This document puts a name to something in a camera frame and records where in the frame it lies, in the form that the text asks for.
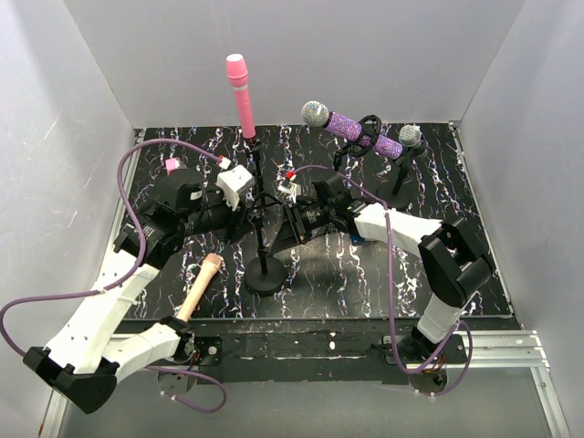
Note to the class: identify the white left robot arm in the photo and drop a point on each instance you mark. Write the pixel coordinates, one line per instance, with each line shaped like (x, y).
(81, 362)

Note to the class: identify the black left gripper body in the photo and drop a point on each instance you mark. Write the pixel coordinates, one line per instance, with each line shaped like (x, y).
(212, 216)

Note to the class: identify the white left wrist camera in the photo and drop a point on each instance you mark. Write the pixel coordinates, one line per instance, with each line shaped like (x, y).
(234, 184)

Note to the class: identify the aluminium rail frame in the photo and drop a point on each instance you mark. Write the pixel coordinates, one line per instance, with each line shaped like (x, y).
(334, 303)

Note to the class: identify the pink box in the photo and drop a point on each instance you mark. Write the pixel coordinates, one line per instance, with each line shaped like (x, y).
(172, 165)

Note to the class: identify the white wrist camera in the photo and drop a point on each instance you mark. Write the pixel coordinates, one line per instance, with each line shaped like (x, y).
(234, 184)
(290, 189)

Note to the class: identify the small silver-head microphone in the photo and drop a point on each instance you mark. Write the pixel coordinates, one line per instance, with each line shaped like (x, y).
(410, 136)

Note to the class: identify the black round-base mic stand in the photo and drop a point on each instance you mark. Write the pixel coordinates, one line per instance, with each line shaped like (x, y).
(264, 275)

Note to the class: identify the peach toy microphone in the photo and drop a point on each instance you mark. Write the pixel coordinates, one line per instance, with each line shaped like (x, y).
(209, 268)

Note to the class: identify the small black round-base stand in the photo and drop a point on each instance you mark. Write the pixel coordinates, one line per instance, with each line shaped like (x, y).
(396, 192)

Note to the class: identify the pink toy microphone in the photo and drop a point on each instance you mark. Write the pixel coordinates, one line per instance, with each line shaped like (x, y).
(237, 74)

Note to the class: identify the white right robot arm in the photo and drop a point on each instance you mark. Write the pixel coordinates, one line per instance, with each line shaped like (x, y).
(455, 262)

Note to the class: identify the black tripod mic stand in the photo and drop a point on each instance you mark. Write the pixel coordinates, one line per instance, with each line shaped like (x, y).
(257, 197)

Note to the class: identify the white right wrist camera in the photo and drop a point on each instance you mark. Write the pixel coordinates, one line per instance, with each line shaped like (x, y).
(290, 189)

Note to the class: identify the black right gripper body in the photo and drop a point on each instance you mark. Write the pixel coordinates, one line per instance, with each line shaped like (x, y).
(315, 216)

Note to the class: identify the purple glitter microphone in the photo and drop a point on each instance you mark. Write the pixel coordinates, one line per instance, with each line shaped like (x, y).
(317, 115)

